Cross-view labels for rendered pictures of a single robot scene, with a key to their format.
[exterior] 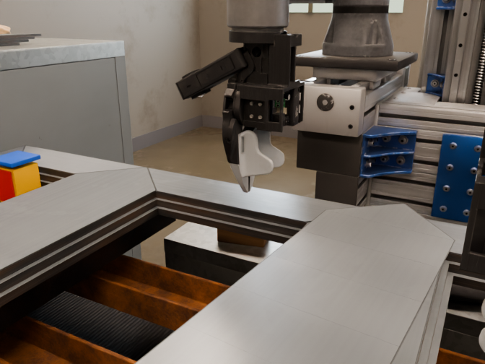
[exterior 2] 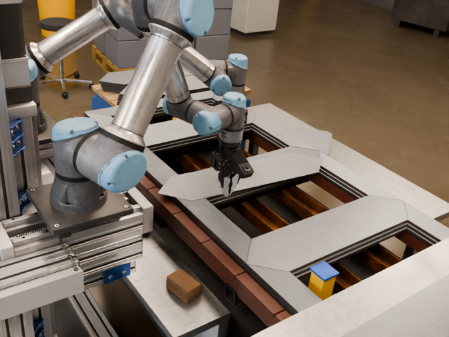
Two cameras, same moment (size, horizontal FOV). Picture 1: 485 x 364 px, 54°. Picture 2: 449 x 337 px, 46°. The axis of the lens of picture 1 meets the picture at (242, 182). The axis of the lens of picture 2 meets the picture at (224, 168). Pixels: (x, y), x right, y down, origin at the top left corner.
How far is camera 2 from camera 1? 2.21 m
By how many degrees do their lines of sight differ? 126
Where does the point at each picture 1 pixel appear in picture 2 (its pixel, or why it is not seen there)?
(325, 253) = (214, 186)
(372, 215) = (179, 192)
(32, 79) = not seen: hidden behind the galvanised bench
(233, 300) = (253, 184)
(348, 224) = (192, 192)
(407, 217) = (168, 187)
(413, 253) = (190, 178)
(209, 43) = not seen: outside the picture
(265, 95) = not seen: hidden behind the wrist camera
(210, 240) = (203, 298)
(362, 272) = (212, 178)
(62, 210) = (296, 238)
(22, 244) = (311, 223)
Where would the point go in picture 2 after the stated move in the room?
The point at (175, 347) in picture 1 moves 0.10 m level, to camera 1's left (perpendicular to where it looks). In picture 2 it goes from (272, 180) to (296, 188)
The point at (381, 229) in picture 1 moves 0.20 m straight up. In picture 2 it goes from (185, 186) to (188, 137)
